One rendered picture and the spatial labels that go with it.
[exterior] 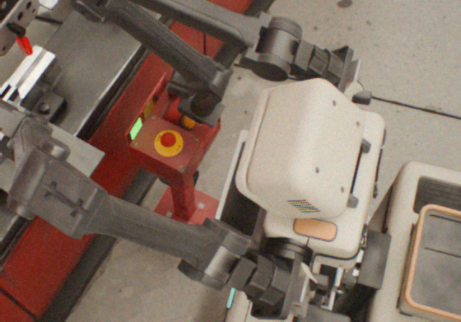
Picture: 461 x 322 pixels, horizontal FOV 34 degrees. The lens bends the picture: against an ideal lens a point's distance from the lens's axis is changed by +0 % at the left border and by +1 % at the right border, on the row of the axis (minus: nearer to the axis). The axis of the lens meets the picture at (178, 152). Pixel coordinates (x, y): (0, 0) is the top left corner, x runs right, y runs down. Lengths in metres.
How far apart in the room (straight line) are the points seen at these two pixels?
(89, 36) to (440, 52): 1.52
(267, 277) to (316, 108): 0.30
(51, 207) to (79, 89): 0.88
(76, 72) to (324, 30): 1.33
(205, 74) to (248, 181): 0.44
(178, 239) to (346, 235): 0.32
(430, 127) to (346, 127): 1.57
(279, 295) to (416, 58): 1.80
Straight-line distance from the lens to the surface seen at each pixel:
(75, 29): 1.96
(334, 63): 1.48
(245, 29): 1.43
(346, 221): 1.34
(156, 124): 1.90
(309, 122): 1.24
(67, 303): 2.55
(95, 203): 1.00
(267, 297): 1.31
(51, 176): 1.02
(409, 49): 2.99
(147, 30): 1.55
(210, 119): 1.83
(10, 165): 1.68
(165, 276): 2.58
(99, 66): 1.89
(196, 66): 1.63
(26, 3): 1.58
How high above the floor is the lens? 2.49
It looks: 67 degrees down
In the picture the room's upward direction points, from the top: 7 degrees counter-clockwise
